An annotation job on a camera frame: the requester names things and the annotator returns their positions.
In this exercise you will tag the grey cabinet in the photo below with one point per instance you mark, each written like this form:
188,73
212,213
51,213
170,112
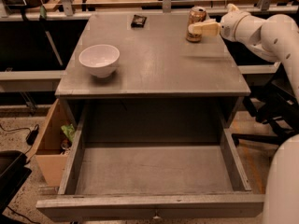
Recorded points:
165,90

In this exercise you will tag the white bowl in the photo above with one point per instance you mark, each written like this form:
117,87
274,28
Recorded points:
100,60

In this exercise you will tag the black power adapter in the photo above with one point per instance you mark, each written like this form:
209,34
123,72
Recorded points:
31,137

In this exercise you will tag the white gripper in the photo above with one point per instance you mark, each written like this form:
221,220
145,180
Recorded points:
230,26

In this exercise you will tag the dark snack packet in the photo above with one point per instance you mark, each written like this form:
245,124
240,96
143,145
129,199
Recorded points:
138,21

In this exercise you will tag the cardboard box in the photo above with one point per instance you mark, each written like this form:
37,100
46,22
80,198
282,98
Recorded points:
50,155

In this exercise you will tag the open grey drawer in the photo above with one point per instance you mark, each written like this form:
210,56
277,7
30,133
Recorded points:
129,181

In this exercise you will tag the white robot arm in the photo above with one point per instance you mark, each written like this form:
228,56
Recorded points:
273,39

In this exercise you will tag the black office chair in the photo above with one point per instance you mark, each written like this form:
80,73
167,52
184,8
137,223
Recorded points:
272,103

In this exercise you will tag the green crumpled bag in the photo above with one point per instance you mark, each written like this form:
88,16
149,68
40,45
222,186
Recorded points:
69,131

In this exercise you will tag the orange soda can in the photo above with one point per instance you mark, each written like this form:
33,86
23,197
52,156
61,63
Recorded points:
196,14

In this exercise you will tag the black bin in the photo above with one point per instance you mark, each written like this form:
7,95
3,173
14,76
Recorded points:
13,174

